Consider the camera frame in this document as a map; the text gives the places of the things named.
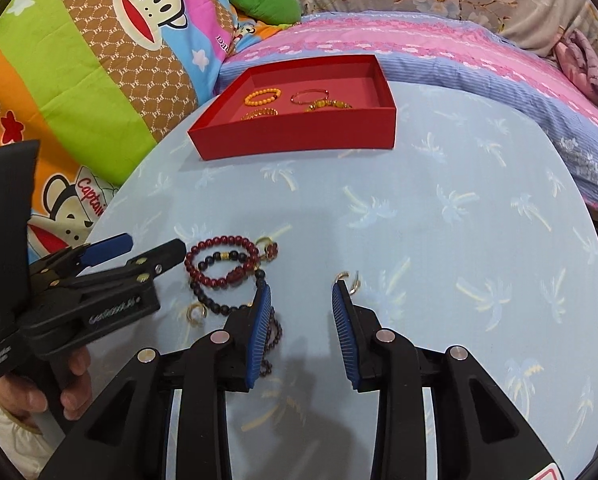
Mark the left hand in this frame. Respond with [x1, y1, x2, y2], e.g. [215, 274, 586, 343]
[0, 347, 93, 427]

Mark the gold ring with red stone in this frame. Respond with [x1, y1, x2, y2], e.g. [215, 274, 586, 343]
[254, 236, 281, 264]

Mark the thin gold bangle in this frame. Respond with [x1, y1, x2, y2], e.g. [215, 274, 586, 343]
[290, 89, 329, 105]

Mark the black bead bracelet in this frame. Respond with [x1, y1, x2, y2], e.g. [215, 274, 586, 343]
[188, 249, 268, 317]

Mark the orange bead bracelet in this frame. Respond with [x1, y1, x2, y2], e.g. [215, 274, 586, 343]
[243, 86, 284, 108]

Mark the pink folded cloth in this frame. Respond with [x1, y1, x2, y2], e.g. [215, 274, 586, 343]
[554, 29, 598, 107]

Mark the yellow crystal bead bracelet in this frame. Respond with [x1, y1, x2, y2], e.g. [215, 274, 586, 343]
[304, 98, 355, 113]

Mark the purple garnet bead strand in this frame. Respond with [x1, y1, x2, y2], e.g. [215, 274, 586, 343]
[260, 308, 283, 377]

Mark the colourful monkey cartoon quilt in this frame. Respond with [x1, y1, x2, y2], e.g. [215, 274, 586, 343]
[0, 0, 239, 260]

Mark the red jewelry tray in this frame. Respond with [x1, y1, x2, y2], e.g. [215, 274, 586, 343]
[187, 54, 397, 160]

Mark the gold hoop earring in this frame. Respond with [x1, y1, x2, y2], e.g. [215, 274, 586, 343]
[335, 271, 362, 296]
[185, 302, 208, 327]

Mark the dark red bead bracelet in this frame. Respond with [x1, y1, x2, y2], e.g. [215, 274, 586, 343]
[184, 234, 261, 290]

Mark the gold chain bracelet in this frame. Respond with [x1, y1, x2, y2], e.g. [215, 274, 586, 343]
[239, 107, 281, 122]

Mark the pink and blue pillow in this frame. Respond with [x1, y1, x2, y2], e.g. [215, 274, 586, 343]
[215, 11, 598, 210]

